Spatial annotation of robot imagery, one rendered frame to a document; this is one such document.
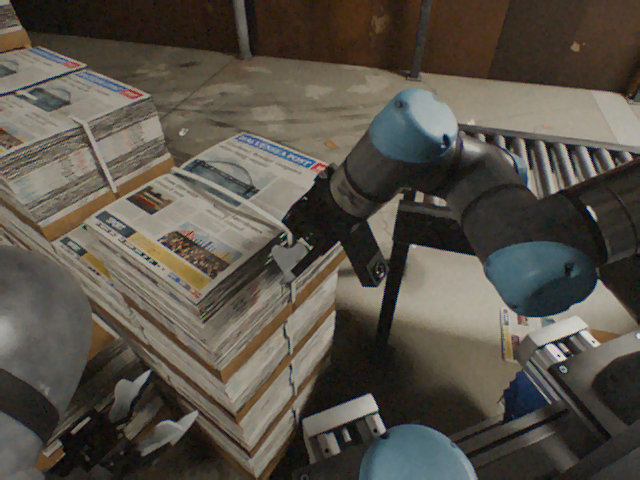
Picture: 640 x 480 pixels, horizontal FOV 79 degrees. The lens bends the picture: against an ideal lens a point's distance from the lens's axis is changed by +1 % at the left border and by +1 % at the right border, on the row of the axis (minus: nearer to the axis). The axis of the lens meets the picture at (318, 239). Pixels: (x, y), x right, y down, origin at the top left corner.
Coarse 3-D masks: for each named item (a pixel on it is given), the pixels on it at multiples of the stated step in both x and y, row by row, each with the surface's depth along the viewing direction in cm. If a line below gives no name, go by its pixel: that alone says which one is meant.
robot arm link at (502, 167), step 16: (464, 144) 41; (480, 144) 42; (464, 160) 40; (480, 160) 41; (496, 160) 41; (512, 160) 43; (448, 176) 41; (464, 176) 41; (480, 176) 39; (496, 176) 38; (512, 176) 39; (432, 192) 43; (448, 192) 42; (464, 192) 40; (480, 192) 38; (464, 208) 39
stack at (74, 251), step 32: (64, 256) 93; (96, 256) 89; (96, 288) 89; (320, 288) 91; (128, 320) 88; (288, 320) 82; (160, 352) 91; (256, 352) 77; (288, 352) 91; (320, 352) 111; (160, 384) 121; (224, 384) 73; (256, 384) 83; (288, 384) 101; (320, 384) 126; (224, 416) 91; (256, 416) 91; (288, 416) 113; (224, 448) 117; (288, 448) 125
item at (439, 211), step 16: (400, 208) 106; (416, 208) 106; (432, 208) 106; (448, 208) 106; (400, 224) 109; (416, 224) 108; (432, 224) 106; (448, 224) 105; (400, 240) 113; (416, 240) 112; (432, 240) 110; (448, 240) 108; (464, 240) 107
